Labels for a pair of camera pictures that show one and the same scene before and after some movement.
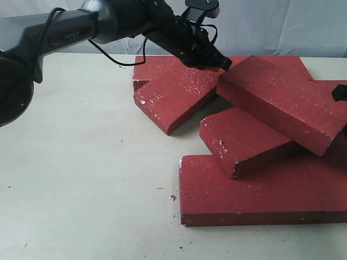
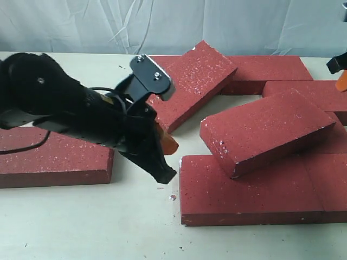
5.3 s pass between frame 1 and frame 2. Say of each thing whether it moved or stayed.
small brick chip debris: stayed
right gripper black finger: moved
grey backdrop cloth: stayed
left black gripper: moved
